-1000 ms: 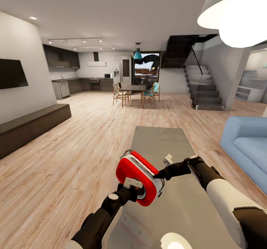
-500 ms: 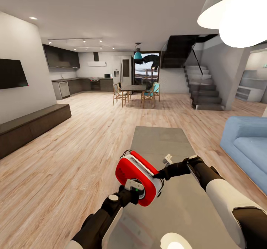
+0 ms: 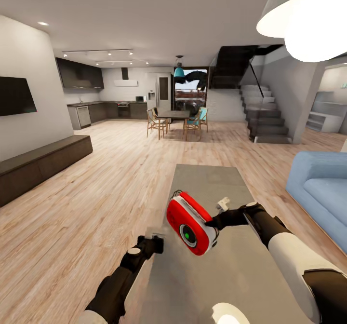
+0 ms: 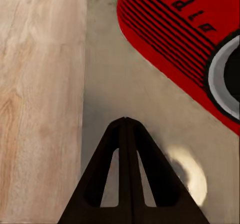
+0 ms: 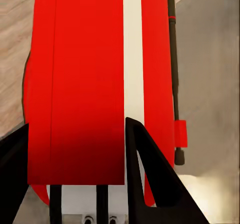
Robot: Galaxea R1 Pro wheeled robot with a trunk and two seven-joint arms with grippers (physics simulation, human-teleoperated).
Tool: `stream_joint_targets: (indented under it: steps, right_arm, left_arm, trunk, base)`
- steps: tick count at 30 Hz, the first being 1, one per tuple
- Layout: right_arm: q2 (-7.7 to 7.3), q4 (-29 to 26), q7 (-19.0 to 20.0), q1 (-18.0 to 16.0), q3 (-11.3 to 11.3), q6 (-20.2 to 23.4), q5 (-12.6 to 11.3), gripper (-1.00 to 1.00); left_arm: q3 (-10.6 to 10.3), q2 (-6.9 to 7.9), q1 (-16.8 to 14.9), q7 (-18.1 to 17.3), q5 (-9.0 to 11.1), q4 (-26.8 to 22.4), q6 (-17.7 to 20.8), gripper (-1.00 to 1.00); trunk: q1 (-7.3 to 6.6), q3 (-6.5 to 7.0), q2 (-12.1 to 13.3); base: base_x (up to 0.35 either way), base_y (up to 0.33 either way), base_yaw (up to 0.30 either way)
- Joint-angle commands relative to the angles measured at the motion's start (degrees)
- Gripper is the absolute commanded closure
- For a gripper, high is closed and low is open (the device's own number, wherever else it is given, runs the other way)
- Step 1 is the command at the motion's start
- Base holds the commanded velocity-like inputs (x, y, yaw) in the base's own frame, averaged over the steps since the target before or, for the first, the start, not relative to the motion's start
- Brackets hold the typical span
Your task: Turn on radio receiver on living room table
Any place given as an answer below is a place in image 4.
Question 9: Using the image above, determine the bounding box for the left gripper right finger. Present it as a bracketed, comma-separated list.
[125, 117, 210, 224]

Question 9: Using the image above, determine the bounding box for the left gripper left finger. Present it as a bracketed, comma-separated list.
[58, 117, 133, 224]

